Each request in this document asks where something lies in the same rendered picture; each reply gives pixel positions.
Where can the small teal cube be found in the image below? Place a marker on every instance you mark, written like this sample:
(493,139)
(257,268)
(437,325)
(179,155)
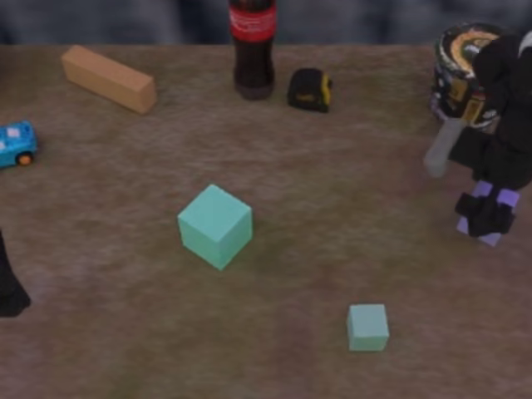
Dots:
(367,328)

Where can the large teal cube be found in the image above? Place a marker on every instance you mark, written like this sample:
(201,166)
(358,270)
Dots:
(214,226)

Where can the long tan wooden block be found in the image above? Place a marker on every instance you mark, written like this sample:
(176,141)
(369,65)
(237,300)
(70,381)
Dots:
(108,79)

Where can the dark printed tin can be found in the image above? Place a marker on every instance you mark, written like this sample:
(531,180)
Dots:
(455,79)

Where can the blue toy car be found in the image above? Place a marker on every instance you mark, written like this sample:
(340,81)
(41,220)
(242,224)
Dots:
(14,143)

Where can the black yellow tape measure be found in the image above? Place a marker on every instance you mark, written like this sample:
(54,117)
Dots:
(306,91)

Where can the cola bottle red label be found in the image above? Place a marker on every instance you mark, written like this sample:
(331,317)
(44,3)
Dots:
(254,50)

